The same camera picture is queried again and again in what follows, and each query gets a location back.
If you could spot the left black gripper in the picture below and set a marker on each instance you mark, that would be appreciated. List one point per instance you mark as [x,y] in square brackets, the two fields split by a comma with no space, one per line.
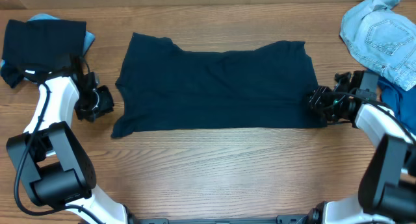
[102,100]

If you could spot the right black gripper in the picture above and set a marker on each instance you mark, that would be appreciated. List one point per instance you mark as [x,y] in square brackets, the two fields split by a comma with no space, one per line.
[317,100]

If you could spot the black t-shirt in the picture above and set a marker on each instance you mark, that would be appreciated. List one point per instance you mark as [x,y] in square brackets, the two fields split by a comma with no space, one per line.
[166,88]

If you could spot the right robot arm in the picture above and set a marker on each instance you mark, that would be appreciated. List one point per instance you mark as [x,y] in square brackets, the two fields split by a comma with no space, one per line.
[382,197]

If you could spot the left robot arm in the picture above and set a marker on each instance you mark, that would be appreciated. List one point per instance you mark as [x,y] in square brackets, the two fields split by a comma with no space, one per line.
[53,171]

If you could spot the folded light blue jeans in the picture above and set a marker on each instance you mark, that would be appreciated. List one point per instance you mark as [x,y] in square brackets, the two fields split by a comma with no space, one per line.
[87,39]

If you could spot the dark blue garment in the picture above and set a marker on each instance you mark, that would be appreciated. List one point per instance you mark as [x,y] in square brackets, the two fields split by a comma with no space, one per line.
[402,102]

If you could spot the folded black shirt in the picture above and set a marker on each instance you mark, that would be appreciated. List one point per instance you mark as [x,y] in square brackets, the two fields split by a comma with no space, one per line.
[42,45]

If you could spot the crumpled light denim jeans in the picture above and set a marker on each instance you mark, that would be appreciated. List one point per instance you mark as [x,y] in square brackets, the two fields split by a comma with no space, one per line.
[381,40]

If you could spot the black garment under stack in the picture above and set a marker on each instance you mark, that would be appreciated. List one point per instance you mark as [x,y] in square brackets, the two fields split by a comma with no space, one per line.
[13,75]

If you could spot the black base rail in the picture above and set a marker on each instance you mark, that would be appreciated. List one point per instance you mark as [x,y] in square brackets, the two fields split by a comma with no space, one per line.
[280,219]

